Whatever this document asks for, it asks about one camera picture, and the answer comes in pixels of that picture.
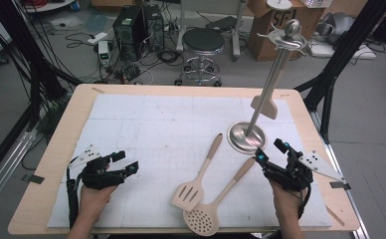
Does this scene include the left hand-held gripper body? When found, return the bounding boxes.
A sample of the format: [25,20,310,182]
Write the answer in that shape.
[69,144,127,191]

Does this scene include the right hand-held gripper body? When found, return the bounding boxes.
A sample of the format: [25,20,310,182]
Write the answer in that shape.
[264,150,346,193]

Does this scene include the steel utensil rack stand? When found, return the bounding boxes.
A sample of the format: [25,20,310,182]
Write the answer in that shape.
[226,18,315,155]

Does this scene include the beige solid spatula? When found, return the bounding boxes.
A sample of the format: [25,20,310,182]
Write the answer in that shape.
[250,49,287,120]

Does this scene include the beige slotted spatula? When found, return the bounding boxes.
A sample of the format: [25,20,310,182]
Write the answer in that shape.
[170,132,224,213]

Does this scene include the beige perforated skimmer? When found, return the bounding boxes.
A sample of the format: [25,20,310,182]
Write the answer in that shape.
[182,156,258,237]

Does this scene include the person's left hand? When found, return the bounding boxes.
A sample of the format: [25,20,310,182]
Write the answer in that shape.
[76,184,119,226]

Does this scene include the person's right hand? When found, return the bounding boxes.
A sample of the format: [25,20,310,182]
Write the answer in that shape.
[271,181,310,224]

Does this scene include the white table mat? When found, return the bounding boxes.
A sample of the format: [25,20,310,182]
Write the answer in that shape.
[47,93,333,230]

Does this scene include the black tape piece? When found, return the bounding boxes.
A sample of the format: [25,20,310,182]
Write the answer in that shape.
[328,180,352,191]
[21,173,46,185]

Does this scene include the large cardboard box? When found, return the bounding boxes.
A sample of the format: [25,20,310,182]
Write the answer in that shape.
[246,0,325,63]

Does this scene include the white power supply unit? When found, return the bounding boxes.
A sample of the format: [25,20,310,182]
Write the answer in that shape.
[96,40,112,68]

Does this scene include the white power strip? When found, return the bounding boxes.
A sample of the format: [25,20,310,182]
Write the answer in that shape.
[87,31,109,46]

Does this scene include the large black computer tower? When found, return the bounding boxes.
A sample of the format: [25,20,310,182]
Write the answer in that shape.
[112,5,148,63]

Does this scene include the grey bag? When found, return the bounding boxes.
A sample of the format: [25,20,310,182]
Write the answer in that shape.
[314,12,357,46]

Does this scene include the black round stool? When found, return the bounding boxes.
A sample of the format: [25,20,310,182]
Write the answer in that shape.
[174,27,226,88]

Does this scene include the slim black computer tower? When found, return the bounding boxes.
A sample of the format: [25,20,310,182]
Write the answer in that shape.
[143,3,166,53]

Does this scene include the flat black device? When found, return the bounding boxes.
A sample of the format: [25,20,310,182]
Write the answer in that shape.
[205,15,238,32]

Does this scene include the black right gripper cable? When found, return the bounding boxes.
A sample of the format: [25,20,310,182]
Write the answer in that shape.
[296,185,313,221]

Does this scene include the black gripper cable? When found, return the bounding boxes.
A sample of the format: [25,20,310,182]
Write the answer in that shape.
[65,164,82,231]
[296,185,313,221]

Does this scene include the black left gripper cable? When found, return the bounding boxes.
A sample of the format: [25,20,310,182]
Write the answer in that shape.
[65,164,82,231]

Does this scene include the aluminium rail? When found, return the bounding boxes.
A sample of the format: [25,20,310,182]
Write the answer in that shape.
[308,111,370,239]
[0,128,39,217]

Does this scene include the coiled black floor cable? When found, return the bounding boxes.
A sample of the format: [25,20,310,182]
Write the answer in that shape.
[155,49,186,67]

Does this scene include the black frame post with cables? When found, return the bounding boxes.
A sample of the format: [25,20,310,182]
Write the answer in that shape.
[0,0,84,132]

